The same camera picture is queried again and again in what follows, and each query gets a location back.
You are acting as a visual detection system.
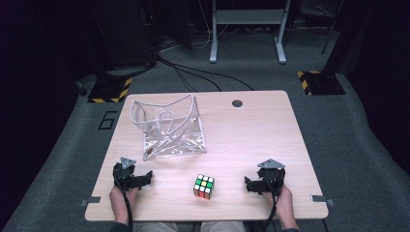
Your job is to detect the black yellow striped base plate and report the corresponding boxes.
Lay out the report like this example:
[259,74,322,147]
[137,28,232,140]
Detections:
[87,76,133,104]
[296,70,347,97]

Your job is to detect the person's leg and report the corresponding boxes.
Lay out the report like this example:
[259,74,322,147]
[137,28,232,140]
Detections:
[200,220,248,232]
[132,221,179,232]

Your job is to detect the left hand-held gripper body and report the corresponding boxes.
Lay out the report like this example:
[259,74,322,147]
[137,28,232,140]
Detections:
[112,157,147,192]

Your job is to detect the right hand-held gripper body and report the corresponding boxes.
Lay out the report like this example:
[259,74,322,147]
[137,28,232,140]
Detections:
[256,158,286,196]

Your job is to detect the thick black cable loop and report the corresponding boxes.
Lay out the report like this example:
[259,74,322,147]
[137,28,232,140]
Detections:
[105,57,160,80]

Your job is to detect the long black floor cable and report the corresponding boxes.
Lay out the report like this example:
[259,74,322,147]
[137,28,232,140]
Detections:
[157,56,255,92]

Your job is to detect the black cabinet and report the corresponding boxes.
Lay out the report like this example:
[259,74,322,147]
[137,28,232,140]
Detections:
[86,0,161,72]

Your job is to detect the short black floor cable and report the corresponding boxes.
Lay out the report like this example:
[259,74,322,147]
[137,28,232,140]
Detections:
[173,68,198,94]

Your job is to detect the grey metal table bracket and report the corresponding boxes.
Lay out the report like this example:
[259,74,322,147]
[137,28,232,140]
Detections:
[309,193,336,207]
[79,195,103,207]

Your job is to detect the person's left hand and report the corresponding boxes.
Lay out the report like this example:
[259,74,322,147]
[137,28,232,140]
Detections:
[108,186,140,225]

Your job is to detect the person's right hand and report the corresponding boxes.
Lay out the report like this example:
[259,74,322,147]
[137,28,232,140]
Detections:
[264,184,300,231]

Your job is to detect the white floor cables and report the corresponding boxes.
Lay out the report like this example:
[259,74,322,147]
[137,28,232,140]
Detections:
[159,0,228,52]

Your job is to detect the black stand leg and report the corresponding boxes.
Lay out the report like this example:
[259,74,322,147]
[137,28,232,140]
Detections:
[320,0,343,55]

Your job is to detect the white metal stand frame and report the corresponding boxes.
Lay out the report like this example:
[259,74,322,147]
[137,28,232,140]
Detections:
[209,0,293,65]

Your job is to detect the person's left leg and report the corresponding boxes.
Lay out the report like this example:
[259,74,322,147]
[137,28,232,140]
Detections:
[132,221,179,232]

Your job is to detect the clear plastic bag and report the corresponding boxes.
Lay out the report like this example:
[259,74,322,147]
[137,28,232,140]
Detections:
[129,93,208,161]

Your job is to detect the colourful puzzle cube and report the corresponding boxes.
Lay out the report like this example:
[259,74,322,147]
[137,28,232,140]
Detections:
[192,173,216,201]

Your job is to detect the hand-held gripper cable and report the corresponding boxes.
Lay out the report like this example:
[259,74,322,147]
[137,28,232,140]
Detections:
[113,170,134,232]
[261,178,280,232]

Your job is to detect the right hand-held gripper cable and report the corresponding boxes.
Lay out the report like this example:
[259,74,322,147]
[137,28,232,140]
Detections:
[261,178,280,232]

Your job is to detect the left hand-held gripper cable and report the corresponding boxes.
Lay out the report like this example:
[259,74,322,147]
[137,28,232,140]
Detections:
[113,170,134,232]

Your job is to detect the person's right leg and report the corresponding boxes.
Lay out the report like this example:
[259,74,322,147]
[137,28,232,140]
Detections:
[200,220,248,232]

